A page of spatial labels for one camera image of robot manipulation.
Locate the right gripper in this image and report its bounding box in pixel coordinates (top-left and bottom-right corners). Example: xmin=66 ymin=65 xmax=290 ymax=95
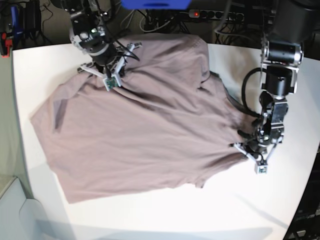
xmin=77 ymin=42 xmax=142 ymax=85

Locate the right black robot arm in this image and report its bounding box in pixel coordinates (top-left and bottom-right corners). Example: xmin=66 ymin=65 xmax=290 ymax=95
xmin=51 ymin=0 xmax=142 ymax=91

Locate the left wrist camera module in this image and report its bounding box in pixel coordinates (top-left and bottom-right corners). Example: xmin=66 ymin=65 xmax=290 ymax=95
xmin=254 ymin=164 xmax=268 ymax=175

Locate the white power strip red switch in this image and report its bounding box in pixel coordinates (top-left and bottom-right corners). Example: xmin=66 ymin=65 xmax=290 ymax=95
xmin=187 ymin=9 xmax=245 ymax=23

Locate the red black clamp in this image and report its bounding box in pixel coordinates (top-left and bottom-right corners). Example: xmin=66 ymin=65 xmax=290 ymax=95
xmin=0 ymin=31 xmax=13 ymax=58

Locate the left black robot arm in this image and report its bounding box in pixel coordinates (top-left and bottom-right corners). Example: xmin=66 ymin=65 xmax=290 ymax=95
xmin=227 ymin=0 xmax=320 ymax=174

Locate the blue box overhead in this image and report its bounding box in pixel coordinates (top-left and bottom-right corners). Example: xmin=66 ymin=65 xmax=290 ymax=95
xmin=121 ymin=0 xmax=191 ymax=10

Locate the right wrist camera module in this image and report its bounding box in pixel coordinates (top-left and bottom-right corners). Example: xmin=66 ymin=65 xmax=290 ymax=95
xmin=103 ymin=76 xmax=122 ymax=92

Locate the mauve t-shirt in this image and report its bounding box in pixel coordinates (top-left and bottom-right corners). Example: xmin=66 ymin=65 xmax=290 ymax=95
xmin=30 ymin=33 xmax=253 ymax=204

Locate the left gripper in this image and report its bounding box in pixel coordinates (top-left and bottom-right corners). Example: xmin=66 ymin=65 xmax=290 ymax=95
xmin=229 ymin=136 xmax=283 ymax=166

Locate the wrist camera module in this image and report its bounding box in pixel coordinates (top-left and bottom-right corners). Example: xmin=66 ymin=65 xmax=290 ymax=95
xmin=254 ymin=164 xmax=268 ymax=175
xmin=103 ymin=76 xmax=122 ymax=92

